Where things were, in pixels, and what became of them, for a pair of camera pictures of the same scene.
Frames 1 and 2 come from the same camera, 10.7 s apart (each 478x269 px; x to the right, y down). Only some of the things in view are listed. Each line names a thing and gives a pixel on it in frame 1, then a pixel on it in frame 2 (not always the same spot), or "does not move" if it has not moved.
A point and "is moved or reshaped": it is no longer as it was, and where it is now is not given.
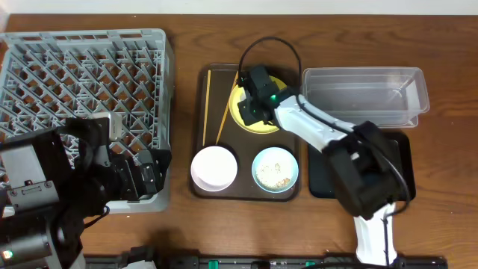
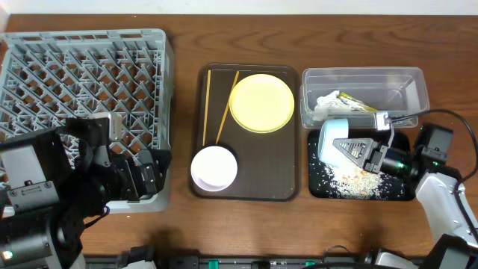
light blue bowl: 275,169 is moved or reshaped
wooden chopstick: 207,102 does not move
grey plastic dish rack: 48,77 does not move
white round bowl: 213,168 does not move
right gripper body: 246,112 -> 377,158
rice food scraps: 270,176 is moved or reshaped
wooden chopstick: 227,105 does not move
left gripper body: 148,176 does not move
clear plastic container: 390,96 does not move
